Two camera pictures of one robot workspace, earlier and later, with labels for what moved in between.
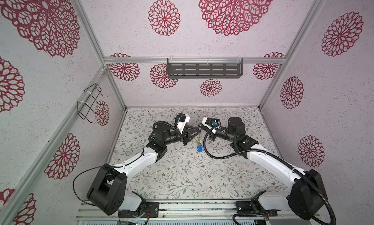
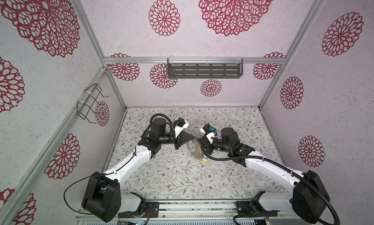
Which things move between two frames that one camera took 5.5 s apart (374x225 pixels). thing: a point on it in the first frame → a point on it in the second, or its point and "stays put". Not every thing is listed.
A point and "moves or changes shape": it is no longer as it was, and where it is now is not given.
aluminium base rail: x=187 y=211 stays put
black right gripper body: x=222 y=134 → x=210 y=147
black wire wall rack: x=85 y=103 stays put
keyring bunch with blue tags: x=199 y=146 moves or changes shape
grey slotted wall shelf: x=205 y=67 stays put
